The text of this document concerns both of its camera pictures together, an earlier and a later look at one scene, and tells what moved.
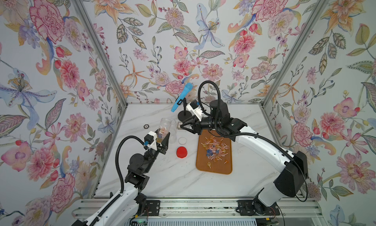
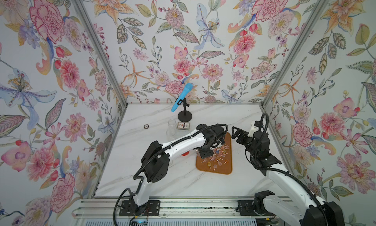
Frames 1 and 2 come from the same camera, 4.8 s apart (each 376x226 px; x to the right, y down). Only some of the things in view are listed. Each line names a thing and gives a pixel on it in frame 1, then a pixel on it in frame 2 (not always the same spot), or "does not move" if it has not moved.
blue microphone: [185, 93] does not move
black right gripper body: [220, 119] -> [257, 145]
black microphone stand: [183, 115] does not move
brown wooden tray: [214, 154] does not move
